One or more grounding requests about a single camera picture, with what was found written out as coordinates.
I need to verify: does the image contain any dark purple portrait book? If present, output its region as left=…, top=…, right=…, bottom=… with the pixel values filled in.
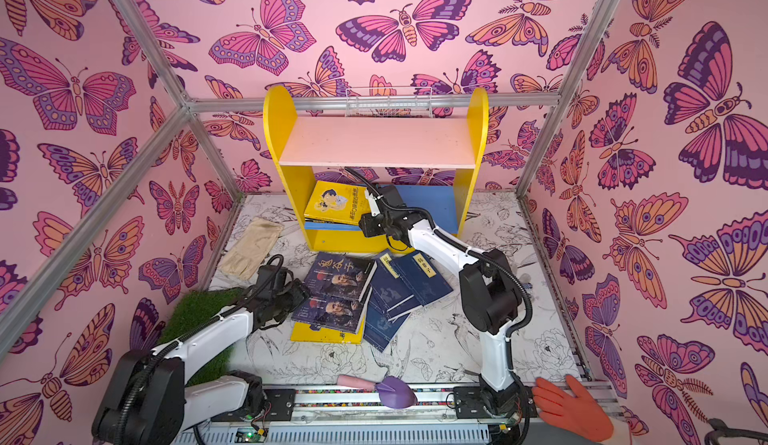
left=304, top=252, right=377, bottom=301

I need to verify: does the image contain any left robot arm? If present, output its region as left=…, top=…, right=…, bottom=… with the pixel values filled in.
left=91, top=254, right=310, bottom=444

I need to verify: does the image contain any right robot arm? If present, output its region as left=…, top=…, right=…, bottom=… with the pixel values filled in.
left=345, top=167, right=533, bottom=416

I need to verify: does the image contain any yellow cartoon book bottom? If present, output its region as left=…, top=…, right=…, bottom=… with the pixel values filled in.
left=290, top=322, right=364, bottom=345

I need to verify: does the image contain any yellow pink blue bookshelf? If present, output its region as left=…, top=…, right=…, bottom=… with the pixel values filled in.
left=263, top=87, right=490, bottom=253

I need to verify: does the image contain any navy blue book middle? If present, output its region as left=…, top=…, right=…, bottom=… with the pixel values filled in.
left=370, top=252, right=422, bottom=322

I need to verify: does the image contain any navy blue book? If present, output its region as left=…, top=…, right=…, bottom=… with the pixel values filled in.
left=393, top=251, right=453, bottom=306
left=363, top=292, right=409, bottom=352
left=370, top=252, right=422, bottom=322

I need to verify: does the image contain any navy blue book right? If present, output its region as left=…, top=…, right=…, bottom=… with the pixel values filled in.
left=393, top=251, right=453, bottom=306

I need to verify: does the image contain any green artificial grass mat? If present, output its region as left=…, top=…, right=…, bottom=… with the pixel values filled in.
left=157, top=287, right=243, bottom=386

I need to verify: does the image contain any navy blue book lower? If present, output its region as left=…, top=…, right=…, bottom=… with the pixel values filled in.
left=363, top=292, right=409, bottom=352

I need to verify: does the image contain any green circuit board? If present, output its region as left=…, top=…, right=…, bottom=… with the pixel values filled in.
left=235, top=427, right=267, bottom=444

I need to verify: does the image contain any purple pink trowel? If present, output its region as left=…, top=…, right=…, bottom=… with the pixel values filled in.
left=337, top=375, right=418, bottom=410

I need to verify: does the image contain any orange rubber glove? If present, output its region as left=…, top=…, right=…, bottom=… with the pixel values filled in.
left=532, top=375, right=615, bottom=443

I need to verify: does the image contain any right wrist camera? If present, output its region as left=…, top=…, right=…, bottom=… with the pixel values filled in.
left=365, top=190, right=381, bottom=217

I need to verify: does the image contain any aluminium mounting rail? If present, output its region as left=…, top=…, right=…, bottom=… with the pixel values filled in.
left=212, top=381, right=619, bottom=425

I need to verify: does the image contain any white slotted cable duct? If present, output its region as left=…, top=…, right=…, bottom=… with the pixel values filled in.
left=200, top=424, right=492, bottom=445

